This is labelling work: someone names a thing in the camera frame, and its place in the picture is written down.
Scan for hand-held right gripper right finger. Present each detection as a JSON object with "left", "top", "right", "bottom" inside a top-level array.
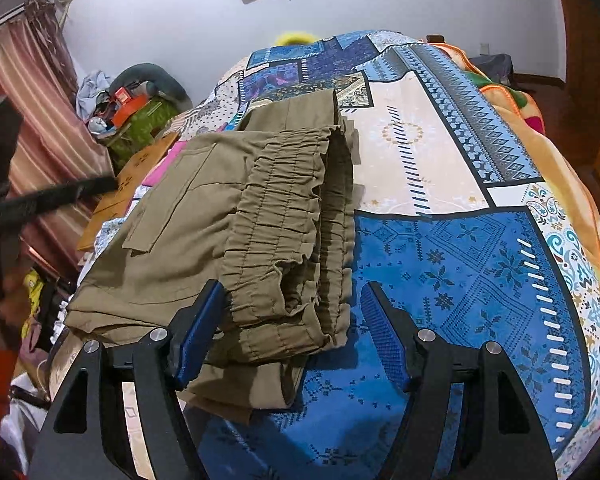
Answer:
[{"left": 360, "top": 281, "right": 558, "bottom": 480}]

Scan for orange fleece blanket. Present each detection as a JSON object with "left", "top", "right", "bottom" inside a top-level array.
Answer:
[{"left": 434, "top": 41, "right": 600, "bottom": 283}]

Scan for brown wooden door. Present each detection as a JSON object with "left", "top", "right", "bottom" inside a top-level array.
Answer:
[{"left": 550, "top": 0, "right": 600, "bottom": 161}]

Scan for grey curved pillow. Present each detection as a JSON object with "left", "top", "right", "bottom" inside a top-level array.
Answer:
[{"left": 111, "top": 63, "right": 194, "bottom": 111}]

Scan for yellow cloth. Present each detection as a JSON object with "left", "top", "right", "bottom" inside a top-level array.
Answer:
[{"left": 21, "top": 268, "right": 49, "bottom": 347}]

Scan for blue patchwork blanket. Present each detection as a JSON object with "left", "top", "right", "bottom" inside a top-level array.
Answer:
[{"left": 45, "top": 30, "right": 600, "bottom": 480}]

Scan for pink cloth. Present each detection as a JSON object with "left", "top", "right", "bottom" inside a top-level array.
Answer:
[{"left": 141, "top": 140, "right": 189, "bottom": 189}]

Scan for pile of pale clothes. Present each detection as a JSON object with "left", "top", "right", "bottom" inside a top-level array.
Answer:
[{"left": 75, "top": 69, "right": 114, "bottom": 119}]

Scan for striped pink curtain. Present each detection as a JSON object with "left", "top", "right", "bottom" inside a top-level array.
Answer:
[{"left": 0, "top": 0, "right": 117, "bottom": 281}]

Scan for green fabric storage box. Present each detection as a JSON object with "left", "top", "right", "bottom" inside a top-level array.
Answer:
[{"left": 102, "top": 97, "right": 181, "bottom": 161}]

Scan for yellow foam tube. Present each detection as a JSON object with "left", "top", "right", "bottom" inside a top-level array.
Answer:
[{"left": 275, "top": 31, "right": 322, "bottom": 45}]

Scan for orange box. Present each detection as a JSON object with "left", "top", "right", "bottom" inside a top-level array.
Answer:
[{"left": 111, "top": 96, "right": 149, "bottom": 127}]

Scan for olive green pants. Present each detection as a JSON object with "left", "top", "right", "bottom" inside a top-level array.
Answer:
[{"left": 62, "top": 87, "right": 364, "bottom": 424}]

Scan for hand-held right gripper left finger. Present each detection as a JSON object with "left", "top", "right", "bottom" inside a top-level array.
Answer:
[{"left": 27, "top": 279, "right": 226, "bottom": 480}]

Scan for wooden folding lap table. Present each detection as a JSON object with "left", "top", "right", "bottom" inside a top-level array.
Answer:
[{"left": 77, "top": 132, "right": 181, "bottom": 252}]

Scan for white curtain rail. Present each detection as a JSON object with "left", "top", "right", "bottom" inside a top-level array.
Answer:
[{"left": 0, "top": 2, "right": 32, "bottom": 37}]

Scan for grey backpack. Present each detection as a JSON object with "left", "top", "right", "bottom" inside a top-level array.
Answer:
[{"left": 467, "top": 52, "right": 514, "bottom": 87}]

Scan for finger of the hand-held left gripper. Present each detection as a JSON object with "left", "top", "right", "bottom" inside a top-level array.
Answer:
[{"left": 0, "top": 176, "right": 119, "bottom": 226}]

